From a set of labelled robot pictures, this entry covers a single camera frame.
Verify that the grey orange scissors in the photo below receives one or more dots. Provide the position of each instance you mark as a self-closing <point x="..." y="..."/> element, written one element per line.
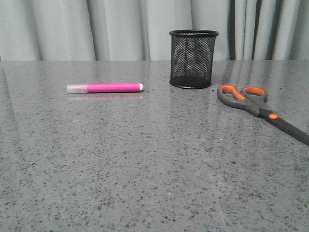
<point x="253" y="100"/>

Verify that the pink marker pen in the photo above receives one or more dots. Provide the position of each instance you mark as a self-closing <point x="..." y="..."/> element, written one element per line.
<point x="105" y="88"/>

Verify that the grey curtain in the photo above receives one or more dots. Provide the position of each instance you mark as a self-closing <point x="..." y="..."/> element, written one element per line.
<point x="139" y="29"/>

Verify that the black mesh pen cup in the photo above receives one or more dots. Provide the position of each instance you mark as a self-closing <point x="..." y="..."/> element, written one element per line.
<point x="192" y="53"/>

